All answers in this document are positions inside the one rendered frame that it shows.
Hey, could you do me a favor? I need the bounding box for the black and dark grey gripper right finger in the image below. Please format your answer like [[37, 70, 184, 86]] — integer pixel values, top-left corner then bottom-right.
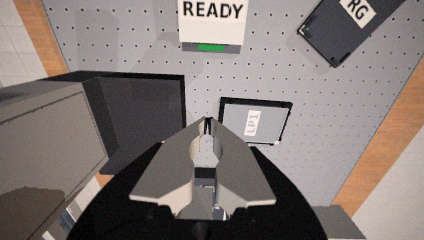
[[208, 117, 328, 240]]

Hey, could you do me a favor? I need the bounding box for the grey rectangular panel with label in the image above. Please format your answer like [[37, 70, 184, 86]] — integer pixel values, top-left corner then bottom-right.
[[222, 103, 289, 144]]

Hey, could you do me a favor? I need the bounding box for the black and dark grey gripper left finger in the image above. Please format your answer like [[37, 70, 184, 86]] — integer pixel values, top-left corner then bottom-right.
[[66, 116, 208, 240]]

